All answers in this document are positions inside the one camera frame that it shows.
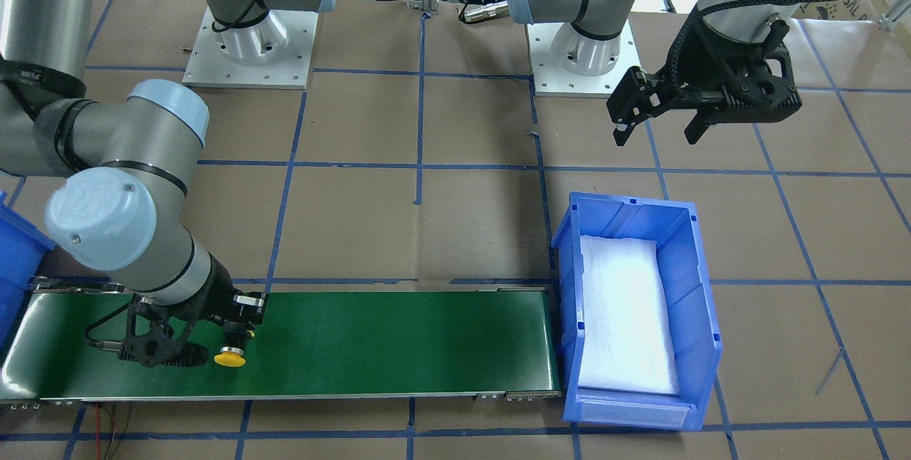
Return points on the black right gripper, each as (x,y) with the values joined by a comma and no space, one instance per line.
(207,295)

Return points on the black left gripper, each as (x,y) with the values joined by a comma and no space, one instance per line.
(712,67)

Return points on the yellow mushroom push button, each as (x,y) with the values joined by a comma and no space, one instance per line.
(231,353)

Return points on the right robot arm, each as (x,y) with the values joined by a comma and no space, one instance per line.
(127,169)

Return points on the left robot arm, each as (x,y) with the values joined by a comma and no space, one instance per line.
(740,20)

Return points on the blue destination bin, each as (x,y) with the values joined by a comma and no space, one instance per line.
(23,246)

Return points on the blue source bin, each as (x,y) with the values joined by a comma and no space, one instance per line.
(693,321)

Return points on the white foam pad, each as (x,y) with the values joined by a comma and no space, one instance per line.
(628,346)

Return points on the green conveyor belt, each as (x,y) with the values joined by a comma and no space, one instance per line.
(311,345)

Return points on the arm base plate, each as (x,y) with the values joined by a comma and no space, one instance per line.
(274,54)
(566,64)

